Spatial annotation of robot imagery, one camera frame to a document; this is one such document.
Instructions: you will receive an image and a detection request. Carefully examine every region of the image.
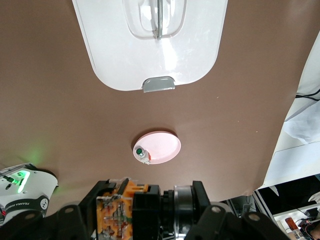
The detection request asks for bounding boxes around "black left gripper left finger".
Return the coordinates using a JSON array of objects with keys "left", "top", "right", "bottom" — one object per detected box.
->
[{"left": 44, "top": 179, "right": 118, "bottom": 240}]

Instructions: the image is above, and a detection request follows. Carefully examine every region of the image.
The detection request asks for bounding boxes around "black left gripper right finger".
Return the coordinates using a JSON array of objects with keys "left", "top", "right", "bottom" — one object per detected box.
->
[{"left": 184, "top": 180, "right": 291, "bottom": 240}]

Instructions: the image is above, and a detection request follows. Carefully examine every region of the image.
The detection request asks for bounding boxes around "orange push-button switch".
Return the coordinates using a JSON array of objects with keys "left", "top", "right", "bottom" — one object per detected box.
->
[{"left": 96, "top": 176, "right": 199, "bottom": 240}]

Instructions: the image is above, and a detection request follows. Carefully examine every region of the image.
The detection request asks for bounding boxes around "pink round plate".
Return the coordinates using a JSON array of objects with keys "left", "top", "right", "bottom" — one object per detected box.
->
[{"left": 132, "top": 129, "right": 182, "bottom": 165}]

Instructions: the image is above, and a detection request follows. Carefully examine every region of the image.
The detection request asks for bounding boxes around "brown table mat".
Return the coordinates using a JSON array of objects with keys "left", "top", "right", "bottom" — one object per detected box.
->
[{"left": 0, "top": 0, "right": 320, "bottom": 218}]

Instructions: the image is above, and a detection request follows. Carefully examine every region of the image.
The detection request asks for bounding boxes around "translucent white plastic sheet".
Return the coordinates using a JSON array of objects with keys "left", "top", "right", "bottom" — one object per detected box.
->
[{"left": 284, "top": 98, "right": 320, "bottom": 145}]

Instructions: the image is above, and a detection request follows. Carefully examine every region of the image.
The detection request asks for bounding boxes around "white lidded storage box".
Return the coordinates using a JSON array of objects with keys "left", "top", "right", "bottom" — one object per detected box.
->
[{"left": 71, "top": 0, "right": 229, "bottom": 94}]

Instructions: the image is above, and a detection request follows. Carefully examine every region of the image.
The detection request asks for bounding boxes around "white switch with green button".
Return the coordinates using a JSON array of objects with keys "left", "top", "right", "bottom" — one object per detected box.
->
[{"left": 134, "top": 146, "right": 153, "bottom": 166}]

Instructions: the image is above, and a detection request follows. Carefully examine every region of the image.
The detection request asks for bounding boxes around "thin black floor cable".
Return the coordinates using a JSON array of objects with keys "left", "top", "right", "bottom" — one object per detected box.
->
[{"left": 295, "top": 90, "right": 320, "bottom": 102}]

